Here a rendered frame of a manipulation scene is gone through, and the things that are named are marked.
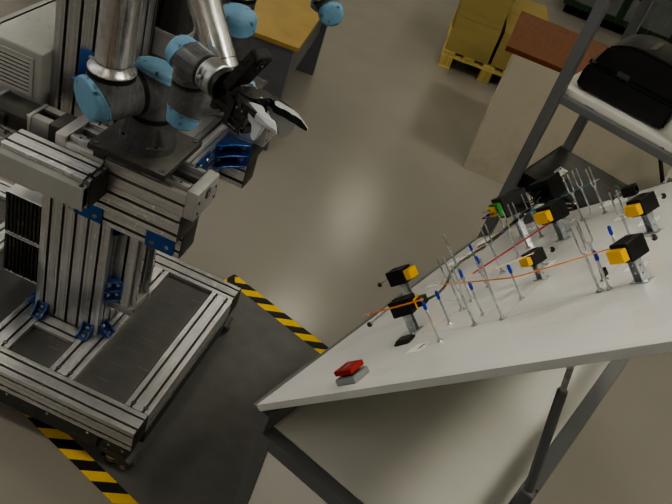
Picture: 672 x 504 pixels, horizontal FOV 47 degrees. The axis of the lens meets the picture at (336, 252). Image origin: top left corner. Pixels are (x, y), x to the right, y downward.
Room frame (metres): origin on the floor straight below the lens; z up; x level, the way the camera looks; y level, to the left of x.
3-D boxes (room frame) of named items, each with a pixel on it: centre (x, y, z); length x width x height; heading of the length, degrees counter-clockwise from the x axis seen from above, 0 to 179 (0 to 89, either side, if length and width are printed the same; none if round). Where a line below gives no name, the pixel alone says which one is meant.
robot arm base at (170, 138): (1.73, 0.57, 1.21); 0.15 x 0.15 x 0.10
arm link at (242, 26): (2.23, 0.52, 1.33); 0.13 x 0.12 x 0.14; 20
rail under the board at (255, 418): (1.79, -0.22, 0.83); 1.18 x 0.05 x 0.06; 155
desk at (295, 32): (4.43, 0.87, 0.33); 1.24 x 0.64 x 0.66; 0
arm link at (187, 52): (1.48, 0.42, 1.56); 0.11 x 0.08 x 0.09; 58
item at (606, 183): (2.51, -0.72, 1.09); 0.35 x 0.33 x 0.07; 155
